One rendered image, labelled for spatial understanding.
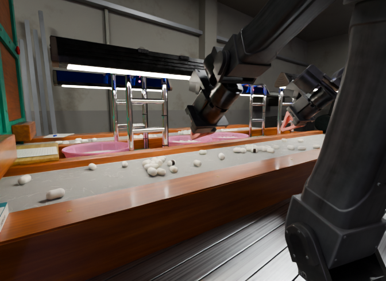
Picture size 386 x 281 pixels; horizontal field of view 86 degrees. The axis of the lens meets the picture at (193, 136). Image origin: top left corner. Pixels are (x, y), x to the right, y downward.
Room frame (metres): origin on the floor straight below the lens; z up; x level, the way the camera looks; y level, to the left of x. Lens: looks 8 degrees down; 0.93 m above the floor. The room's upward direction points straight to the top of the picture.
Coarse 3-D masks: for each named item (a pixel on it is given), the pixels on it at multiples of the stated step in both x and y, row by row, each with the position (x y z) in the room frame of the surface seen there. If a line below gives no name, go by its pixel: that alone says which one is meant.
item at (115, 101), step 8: (112, 80) 1.00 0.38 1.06; (144, 80) 1.09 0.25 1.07; (112, 88) 1.00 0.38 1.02; (144, 88) 1.09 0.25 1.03; (112, 96) 1.01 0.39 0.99; (144, 96) 1.09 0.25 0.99; (112, 104) 1.01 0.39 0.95; (120, 104) 1.03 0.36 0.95; (136, 104) 1.07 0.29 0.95; (144, 104) 1.09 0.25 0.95; (144, 112) 1.09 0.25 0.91; (144, 120) 1.09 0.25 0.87; (120, 128) 1.02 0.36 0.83; (144, 136) 1.09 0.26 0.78; (144, 144) 1.09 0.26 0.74
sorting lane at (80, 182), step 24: (264, 144) 1.08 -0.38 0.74; (288, 144) 1.08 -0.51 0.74; (312, 144) 1.08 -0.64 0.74; (72, 168) 0.64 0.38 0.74; (96, 168) 0.64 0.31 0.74; (120, 168) 0.64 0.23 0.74; (168, 168) 0.64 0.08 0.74; (192, 168) 0.64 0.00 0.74; (216, 168) 0.64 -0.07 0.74; (0, 192) 0.45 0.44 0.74; (24, 192) 0.45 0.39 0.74; (72, 192) 0.45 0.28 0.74; (96, 192) 0.45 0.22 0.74
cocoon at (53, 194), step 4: (60, 188) 0.43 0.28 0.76; (48, 192) 0.41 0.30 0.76; (52, 192) 0.41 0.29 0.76; (56, 192) 0.42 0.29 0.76; (60, 192) 0.42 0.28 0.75; (64, 192) 0.43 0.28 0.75; (48, 196) 0.41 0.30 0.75; (52, 196) 0.41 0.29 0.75; (56, 196) 0.41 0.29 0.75; (60, 196) 0.42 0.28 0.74
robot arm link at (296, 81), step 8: (312, 64) 0.66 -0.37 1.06; (304, 72) 0.65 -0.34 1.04; (312, 72) 0.66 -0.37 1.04; (320, 72) 0.65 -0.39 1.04; (296, 80) 0.67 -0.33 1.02; (304, 80) 0.65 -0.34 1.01; (312, 80) 0.65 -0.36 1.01; (320, 80) 0.65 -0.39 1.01; (328, 80) 0.64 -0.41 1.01; (336, 80) 0.61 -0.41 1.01; (304, 88) 0.66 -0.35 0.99; (312, 88) 0.65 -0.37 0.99; (336, 88) 0.64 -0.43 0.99
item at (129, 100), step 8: (144, 48) 0.69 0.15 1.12; (184, 56) 0.75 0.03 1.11; (128, 80) 0.80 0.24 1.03; (128, 88) 0.80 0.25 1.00; (128, 96) 0.80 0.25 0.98; (128, 104) 0.80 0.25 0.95; (128, 112) 0.80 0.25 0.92; (128, 120) 0.80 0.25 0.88; (128, 128) 0.80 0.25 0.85; (144, 128) 0.84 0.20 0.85; (152, 128) 0.86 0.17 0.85; (160, 128) 0.88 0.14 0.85; (128, 136) 0.80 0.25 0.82; (128, 144) 0.81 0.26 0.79
